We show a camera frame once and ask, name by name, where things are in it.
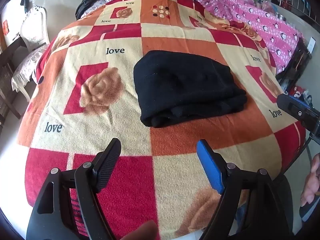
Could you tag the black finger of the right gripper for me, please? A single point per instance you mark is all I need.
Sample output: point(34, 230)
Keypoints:
point(308, 116)

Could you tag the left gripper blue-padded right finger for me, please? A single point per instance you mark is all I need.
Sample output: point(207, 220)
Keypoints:
point(264, 216)

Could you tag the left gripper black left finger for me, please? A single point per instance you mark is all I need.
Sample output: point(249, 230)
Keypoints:
point(52, 216)

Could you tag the black pants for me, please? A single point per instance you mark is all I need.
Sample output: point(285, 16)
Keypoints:
point(175, 87)

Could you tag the person's right hand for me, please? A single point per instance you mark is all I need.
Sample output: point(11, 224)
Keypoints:
point(311, 186)

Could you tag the person's left hand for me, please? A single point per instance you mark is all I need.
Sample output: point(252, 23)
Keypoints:
point(147, 231)

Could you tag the dark bedside crate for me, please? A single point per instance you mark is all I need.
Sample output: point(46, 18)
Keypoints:
point(295, 68)

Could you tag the metal stair railing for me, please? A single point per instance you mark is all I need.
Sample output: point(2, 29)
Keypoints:
point(301, 8)

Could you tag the red orange love blanket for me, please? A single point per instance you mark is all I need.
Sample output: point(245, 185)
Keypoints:
point(85, 96)

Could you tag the pink penguin quilt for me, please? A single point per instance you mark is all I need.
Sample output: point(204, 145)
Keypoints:
point(280, 38)

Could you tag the white plastic chair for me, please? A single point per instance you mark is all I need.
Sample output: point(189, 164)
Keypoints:
point(33, 30)

